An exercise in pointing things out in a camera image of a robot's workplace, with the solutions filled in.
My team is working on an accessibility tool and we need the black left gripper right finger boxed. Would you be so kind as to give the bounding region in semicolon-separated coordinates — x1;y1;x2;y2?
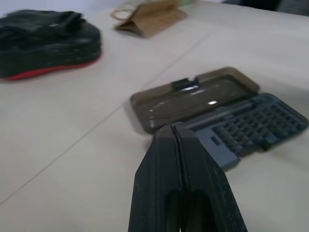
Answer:
172;122;249;232

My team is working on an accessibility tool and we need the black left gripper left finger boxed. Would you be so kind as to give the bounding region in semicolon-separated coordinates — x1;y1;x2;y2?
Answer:
127;124;182;232

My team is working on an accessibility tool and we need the screwdriver bit case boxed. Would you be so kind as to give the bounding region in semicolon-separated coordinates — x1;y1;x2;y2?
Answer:
129;66;309;173

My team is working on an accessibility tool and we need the brown paper bag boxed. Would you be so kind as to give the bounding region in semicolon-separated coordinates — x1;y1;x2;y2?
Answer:
110;0;188;39

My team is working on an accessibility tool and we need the black red-soled shoe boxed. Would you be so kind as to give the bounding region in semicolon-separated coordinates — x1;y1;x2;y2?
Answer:
0;9;102;81

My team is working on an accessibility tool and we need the dark chair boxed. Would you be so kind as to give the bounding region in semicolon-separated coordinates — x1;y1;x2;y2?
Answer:
222;0;309;16

